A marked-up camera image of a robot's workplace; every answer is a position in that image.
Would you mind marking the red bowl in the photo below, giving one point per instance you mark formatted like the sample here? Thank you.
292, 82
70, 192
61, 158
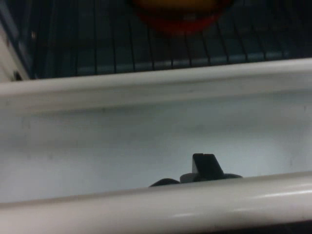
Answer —
185, 23

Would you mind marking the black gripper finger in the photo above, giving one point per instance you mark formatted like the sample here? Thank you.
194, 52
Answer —
207, 165

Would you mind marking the cream toaster oven body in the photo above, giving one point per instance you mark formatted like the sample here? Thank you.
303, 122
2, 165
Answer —
9, 61

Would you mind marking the cream toaster oven door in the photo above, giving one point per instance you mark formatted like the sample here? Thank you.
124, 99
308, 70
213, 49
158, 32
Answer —
156, 85

